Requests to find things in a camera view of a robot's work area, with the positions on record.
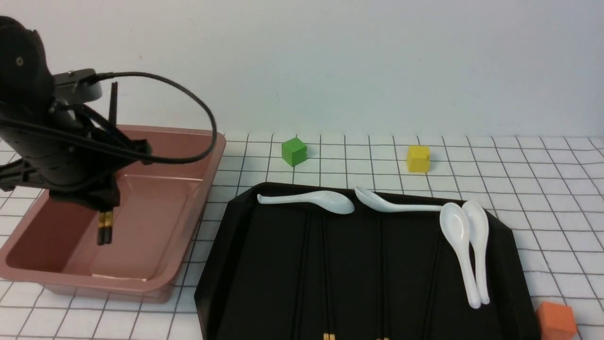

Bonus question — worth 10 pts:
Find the black chopstick gold band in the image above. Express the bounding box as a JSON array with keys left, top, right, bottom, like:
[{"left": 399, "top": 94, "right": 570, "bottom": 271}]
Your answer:
[
  {"left": 103, "top": 82, "right": 118, "bottom": 245},
  {"left": 420, "top": 231, "right": 442, "bottom": 340},
  {"left": 97, "top": 212, "right": 107, "bottom": 246},
  {"left": 321, "top": 216, "right": 336, "bottom": 340},
  {"left": 290, "top": 213, "right": 311, "bottom": 340}
]

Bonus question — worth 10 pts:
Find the green cube block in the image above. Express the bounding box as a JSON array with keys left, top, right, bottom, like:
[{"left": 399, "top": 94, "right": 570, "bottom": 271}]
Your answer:
[{"left": 281, "top": 137, "right": 308, "bottom": 167}]

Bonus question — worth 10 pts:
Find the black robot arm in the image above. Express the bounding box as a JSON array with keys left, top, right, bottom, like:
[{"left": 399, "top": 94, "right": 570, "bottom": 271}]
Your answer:
[{"left": 1, "top": 17, "right": 151, "bottom": 212}]

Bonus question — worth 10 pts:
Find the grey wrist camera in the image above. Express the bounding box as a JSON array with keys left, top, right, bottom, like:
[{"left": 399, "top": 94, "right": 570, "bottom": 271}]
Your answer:
[{"left": 52, "top": 68, "right": 103, "bottom": 105}]

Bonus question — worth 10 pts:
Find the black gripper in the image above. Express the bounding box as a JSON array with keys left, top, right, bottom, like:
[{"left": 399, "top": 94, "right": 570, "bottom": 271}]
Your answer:
[{"left": 1, "top": 106, "right": 152, "bottom": 213}]

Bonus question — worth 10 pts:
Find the yellow cube block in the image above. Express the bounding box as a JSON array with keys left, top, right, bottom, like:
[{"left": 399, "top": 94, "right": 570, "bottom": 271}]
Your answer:
[{"left": 406, "top": 145, "right": 431, "bottom": 173}]

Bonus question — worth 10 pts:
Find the black cable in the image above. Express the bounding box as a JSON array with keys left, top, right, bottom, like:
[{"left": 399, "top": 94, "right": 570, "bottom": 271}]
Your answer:
[{"left": 0, "top": 72, "right": 218, "bottom": 165}]

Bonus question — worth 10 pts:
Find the black plastic tray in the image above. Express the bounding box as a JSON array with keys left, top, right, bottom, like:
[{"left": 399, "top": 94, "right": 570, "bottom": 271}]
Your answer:
[{"left": 194, "top": 182, "right": 541, "bottom": 340}]

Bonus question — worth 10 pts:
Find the orange cube block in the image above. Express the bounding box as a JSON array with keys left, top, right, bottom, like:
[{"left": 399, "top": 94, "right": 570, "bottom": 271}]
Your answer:
[{"left": 536, "top": 302, "right": 578, "bottom": 340}]

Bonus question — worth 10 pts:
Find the white ceramic spoon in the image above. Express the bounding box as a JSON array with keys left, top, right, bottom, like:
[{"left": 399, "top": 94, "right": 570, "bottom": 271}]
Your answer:
[
  {"left": 462, "top": 201, "right": 490, "bottom": 304},
  {"left": 439, "top": 202, "right": 482, "bottom": 308},
  {"left": 354, "top": 187, "right": 443, "bottom": 213},
  {"left": 256, "top": 191, "right": 355, "bottom": 214}
]

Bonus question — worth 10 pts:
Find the pink plastic bin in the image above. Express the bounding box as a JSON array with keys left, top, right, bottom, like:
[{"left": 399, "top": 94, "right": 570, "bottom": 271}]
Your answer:
[{"left": 0, "top": 134, "right": 226, "bottom": 303}]

